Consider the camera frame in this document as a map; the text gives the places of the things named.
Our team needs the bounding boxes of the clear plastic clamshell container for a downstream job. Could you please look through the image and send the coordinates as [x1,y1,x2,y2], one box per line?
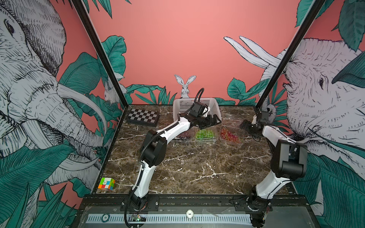
[174,130,193,142]

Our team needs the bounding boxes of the colourful rubik cube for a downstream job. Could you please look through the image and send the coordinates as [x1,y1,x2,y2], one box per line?
[98,177,115,191]

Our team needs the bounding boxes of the purple grape bunch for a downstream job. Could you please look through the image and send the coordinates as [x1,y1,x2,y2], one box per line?
[179,131,192,139]

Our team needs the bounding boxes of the black left camera cable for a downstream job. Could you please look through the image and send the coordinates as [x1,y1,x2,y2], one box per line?
[193,87,205,104]

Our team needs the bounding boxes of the white slotted cable duct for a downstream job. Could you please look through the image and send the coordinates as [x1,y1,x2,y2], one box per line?
[86,214,251,225]

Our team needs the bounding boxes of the clear plastic clamshell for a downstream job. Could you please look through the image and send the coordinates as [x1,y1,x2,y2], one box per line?
[194,127,217,143]
[218,124,250,146]

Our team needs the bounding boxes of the black right frame post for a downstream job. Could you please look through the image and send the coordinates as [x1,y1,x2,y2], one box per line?
[255,0,326,110]

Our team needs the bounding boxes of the black white chessboard box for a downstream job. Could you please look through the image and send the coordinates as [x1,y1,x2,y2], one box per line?
[126,108,160,127]

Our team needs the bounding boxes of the red grape bunch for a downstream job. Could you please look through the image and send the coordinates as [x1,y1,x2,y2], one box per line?
[220,128,240,143]

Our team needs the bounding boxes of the black frame post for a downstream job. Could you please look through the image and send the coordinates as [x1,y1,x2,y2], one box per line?
[71,0,128,108]
[255,0,326,110]

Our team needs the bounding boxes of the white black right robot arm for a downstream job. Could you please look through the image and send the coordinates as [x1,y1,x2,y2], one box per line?
[240,120,308,201]

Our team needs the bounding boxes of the white perforated plastic basket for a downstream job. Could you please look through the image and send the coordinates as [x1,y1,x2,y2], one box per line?
[173,98,222,121]

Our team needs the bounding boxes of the black left frame post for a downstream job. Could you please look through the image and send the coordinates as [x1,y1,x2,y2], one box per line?
[71,0,128,108]

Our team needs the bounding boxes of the green grape bunch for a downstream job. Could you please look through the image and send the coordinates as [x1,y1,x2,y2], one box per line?
[195,129,215,140]

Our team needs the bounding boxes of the black front mounting rail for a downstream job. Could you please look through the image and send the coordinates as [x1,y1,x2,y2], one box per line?
[79,194,310,213]

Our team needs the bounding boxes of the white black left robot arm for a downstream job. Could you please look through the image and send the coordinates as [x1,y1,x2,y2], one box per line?
[131,114,221,200]

